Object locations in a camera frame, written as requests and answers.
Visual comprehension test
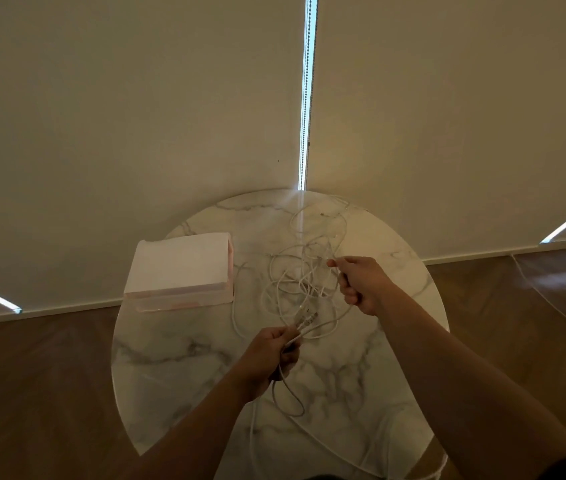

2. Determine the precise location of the person's left hand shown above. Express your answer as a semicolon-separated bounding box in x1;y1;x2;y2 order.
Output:
228;324;303;403

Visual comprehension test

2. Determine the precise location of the person's right hand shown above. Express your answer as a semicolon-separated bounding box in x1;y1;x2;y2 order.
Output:
326;255;399;317

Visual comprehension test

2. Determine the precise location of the tangle of white cables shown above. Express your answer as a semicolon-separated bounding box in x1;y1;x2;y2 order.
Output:
230;194;359;341

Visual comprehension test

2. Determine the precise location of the white pink box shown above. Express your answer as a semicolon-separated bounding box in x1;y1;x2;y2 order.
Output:
122;232;236;313

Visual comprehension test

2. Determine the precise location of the person's right forearm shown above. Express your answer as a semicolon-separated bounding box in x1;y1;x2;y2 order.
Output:
375;287;566;480

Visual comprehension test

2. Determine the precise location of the person's left forearm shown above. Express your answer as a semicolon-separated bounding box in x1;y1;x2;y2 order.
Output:
118;372;256;480

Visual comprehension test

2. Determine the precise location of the round marble table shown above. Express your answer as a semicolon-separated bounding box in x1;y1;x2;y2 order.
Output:
110;188;450;480

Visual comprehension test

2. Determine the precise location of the blind bead pull chain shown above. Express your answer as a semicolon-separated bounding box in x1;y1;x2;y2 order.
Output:
298;0;319;191

